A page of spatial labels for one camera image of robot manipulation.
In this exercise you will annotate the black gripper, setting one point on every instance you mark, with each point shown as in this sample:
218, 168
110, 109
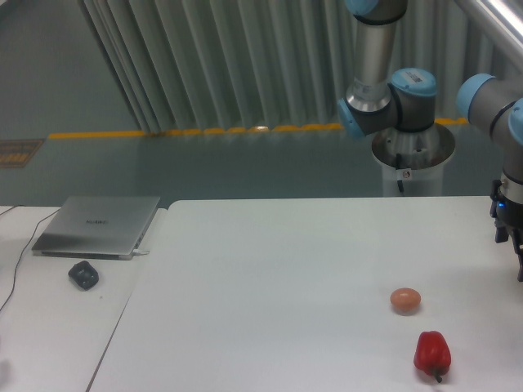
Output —
507, 216

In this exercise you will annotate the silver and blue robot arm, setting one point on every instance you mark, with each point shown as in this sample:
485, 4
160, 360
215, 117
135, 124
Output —
398, 111

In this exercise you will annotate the red bell pepper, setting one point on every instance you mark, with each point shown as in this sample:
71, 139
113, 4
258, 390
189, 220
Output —
432, 355

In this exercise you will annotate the brown egg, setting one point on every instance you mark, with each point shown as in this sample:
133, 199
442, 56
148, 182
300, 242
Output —
405, 300

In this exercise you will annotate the white pleated curtain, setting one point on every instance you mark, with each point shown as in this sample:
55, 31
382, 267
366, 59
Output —
225, 64

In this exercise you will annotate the silver closed laptop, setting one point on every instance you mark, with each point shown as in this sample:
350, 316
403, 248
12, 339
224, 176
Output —
98, 227

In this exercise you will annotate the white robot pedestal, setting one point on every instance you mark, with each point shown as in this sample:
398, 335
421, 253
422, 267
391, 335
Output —
413, 164

